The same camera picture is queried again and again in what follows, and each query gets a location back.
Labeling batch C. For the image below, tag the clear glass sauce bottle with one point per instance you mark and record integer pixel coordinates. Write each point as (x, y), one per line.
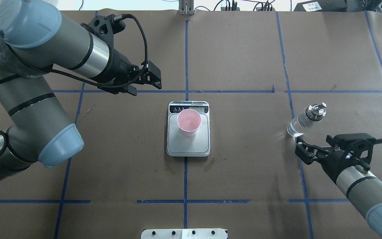
(313, 114)

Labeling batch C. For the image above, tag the silver digital kitchen scale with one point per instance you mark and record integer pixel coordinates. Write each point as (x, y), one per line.
(178, 144)

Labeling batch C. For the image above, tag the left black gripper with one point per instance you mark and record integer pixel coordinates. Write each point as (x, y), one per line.
(117, 69)

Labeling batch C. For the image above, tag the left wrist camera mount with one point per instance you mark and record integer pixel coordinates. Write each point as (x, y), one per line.
(105, 27)

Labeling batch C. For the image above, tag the pink plastic cup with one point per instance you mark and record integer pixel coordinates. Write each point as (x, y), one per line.
(188, 121)

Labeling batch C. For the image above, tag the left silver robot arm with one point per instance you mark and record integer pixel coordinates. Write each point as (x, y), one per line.
(37, 39)

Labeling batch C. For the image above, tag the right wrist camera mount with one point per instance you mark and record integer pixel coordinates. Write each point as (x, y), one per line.
(357, 147)

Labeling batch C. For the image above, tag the aluminium frame post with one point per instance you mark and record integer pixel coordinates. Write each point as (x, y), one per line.
(186, 7)

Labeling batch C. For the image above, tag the black box with label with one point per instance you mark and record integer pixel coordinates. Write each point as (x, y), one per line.
(321, 6)

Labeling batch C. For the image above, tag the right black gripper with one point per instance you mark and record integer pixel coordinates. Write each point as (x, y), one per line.
(333, 167)

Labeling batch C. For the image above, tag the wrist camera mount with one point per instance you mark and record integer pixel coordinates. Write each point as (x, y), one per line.
(357, 147)
(105, 27)

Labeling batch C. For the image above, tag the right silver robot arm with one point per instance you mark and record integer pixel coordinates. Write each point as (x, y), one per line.
(364, 191)

